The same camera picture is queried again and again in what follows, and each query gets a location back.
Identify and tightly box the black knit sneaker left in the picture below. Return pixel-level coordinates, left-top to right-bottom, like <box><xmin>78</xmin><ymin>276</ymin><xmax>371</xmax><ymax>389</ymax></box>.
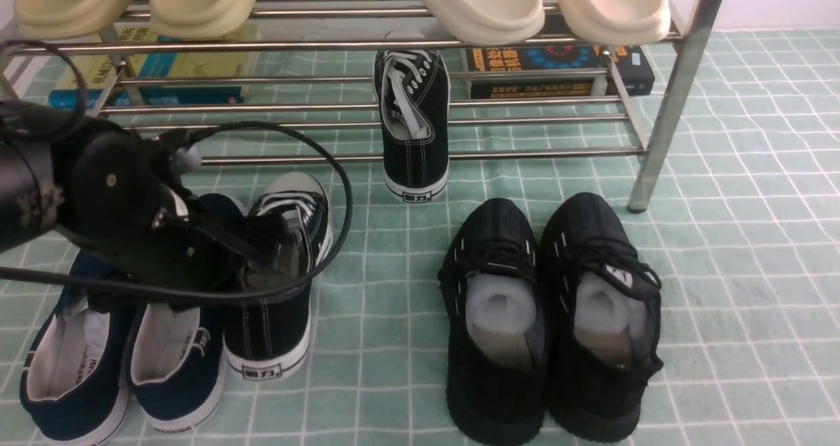
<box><xmin>437</xmin><ymin>198</ymin><xmax>549</xmax><ymax>445</ymax></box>

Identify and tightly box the black cable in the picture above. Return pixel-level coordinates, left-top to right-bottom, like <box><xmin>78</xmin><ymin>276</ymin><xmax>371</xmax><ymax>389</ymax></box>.
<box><xmin>0</xmin><ymin>39</ymin><xmax>354</xmax><ymax>302</ymax></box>

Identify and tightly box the yellow blue book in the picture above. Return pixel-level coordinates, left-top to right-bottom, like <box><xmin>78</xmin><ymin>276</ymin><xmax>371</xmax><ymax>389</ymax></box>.
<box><xmin>48</xmin><ymin>52</ymin><xmax>256</xmax><ymax>110</ymax></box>

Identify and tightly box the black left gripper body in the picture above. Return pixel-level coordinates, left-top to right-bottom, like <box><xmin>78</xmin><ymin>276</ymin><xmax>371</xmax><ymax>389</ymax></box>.
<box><xmin>55</xmin><ymin>127</ymin><xmax>254</xmax><ymax>302</ymax></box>

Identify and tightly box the green checked floor mat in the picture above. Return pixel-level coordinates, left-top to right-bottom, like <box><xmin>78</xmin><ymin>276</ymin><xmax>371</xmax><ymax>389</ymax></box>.
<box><xmin>0</xmin><ymin>30</ymin><xmax>840</xmax><ymax>446</ymax></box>

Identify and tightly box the silver metal shoe rack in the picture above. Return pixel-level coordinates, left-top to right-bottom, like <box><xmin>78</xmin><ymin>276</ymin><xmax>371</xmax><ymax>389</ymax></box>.
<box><xmin>10</xmin><ymin>0</ymin><xmax>723</xmax><ymax>214</ymax></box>

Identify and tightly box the cream slipper far right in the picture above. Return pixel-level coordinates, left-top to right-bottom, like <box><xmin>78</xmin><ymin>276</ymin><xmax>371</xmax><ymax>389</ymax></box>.
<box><xmin>557</xmin><ymin>0</ymin><xmax>671</xmax><ymax>46</ymax></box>

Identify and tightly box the navy slip-on shoe right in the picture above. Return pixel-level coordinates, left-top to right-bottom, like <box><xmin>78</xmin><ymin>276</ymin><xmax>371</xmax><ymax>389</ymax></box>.
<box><xmin>126</xmin><ymin>193</ymin><xmax>249</xmax><ymax>434</ymax></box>

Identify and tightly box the black canvas sneaker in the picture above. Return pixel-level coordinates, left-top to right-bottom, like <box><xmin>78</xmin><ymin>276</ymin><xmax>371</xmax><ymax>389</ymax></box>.
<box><xmin>223</xmin><ymin>172</ymin><xmax>333</xmax><ymax>381</ymax></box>
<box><xmin>374</xmin><ymin>51</ymin><xmax>451</xmax><ymax>204</ymax></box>

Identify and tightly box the olive slipper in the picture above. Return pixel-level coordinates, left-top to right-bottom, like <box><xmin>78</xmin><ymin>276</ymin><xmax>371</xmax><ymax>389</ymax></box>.
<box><xmin>13</xmin><ymin>0</ymin><xmax>134</xmax><ymax>40</ymax></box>
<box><xmin>150</xmin><ymin>0</ymin><xmax>257</xmax><ymax>39</ymax></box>

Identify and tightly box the black knit sneaker right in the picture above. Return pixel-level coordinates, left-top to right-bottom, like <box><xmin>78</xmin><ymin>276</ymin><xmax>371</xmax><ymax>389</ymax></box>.
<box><xmin>539</xmin><ymin>192</ymin><xmax>663</xmax><ymax>443</ymax></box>

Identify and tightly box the olive slipper far left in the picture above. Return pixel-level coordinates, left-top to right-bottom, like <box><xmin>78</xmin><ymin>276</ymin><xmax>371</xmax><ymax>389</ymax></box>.
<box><xmin>13</xmin><ymin>0</ymin><xmax>134</xmax><ymax>40</ymax></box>

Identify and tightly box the navy slip-on shoe left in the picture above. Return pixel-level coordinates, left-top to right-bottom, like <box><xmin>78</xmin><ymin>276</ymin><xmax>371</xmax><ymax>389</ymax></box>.
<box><xmin>19</xmin><ymin>285</ymin><xmax>137</xmax><ymax>445</ymax></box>

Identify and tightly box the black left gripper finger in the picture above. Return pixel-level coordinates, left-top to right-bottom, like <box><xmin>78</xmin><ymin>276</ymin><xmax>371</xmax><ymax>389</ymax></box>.
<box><xmin>234</xmin><ymin>213</ymin><xmax>309</xmax><ymax>289</ymax></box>

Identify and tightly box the cream slipper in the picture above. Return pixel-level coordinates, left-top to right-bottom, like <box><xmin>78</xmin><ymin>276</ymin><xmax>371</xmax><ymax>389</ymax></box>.
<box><xmin>557</xmin><ymin>0</ymin><xmax>671</xmax><ymax>46</ymax></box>
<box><xmin>419</xmin><ymin>0</ymin><xmax>545</xmax><ymax>46</ymax></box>

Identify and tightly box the black orange book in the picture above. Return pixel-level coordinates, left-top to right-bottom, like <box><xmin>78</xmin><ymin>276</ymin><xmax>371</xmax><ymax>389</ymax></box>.
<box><xmin>462</xmin><ymin>15</ymin><xmax>655</xmax><ymax>100</ymax></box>

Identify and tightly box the black knit sneaker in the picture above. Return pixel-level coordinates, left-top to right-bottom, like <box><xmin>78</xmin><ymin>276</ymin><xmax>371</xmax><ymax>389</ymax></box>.
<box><xmin>437</xmin><ymin>198</ymin><xmax>549</xmax><ymax>445</ymax></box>
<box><xmin>539</xmin><ymin>192</ymin><xmax>663</xmax><ymax>443</ymax></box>

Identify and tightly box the navy slip-on shoe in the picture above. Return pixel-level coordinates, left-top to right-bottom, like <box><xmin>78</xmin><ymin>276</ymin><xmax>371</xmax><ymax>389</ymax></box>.
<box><xmin>126</xmin><ymin>193</ymin><xmax>249</xmax><ymax>434</ymax></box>
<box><xmin>19</xmin><ymin>285</ymin><xmax>137</xmax><ymax>445</ymax></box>

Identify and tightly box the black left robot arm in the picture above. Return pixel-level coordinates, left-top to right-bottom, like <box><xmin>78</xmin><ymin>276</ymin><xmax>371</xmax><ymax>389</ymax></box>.
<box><xmin>2</xmin><ymin>100</ymin><xmax>313</xmax><ymax>304</ymax></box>

